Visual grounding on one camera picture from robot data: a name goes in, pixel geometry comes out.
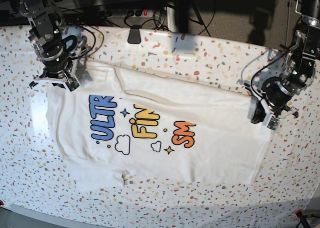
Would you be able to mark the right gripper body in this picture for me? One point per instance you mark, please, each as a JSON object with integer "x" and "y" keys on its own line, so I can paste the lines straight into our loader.
{"x": 61, "y": 66}

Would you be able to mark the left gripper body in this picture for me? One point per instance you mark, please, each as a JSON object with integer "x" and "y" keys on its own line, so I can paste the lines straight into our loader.
{"x": 278, "y": 92}

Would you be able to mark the white printed T-shirt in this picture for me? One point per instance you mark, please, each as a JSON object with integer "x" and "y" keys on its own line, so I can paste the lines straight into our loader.
{"x": 122, "y": 122}

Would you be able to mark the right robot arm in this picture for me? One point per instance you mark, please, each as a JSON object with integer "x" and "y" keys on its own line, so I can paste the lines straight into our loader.
{"x": 47, "y": 26}

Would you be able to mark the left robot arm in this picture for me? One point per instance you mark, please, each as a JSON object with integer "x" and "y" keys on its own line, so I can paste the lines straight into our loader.
{"x": 298, "y": 69}

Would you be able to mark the white power strip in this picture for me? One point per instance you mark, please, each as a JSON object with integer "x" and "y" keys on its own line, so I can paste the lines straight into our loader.
{"x": 122, "y": 13}

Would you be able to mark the black table clamp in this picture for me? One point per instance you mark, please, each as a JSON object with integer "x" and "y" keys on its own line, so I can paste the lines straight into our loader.
{"x": 134, "y": 36}

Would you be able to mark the terrazzo pattern tablecloth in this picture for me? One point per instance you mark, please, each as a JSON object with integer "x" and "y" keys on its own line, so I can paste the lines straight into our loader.
{"x": 34, "y": 175}

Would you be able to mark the red clamp right corner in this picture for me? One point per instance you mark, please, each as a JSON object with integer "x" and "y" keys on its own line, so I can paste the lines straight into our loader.
{"x": 299, "y": 214}

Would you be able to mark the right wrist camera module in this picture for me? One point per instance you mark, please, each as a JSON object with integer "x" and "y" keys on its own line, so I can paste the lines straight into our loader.
{"x": 72, "y": 84}

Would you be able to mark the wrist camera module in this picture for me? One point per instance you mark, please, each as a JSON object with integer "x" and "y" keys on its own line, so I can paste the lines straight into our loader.
{"x": 72, "y": 84}
{"x": 272, "y": 122}

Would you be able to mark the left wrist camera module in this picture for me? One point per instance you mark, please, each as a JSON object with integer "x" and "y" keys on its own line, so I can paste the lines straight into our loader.
{"x": 272, "y": 122}

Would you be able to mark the black camera stand pole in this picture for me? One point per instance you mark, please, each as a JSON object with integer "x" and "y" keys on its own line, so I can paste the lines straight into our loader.
{"x": 181, "y": 15}

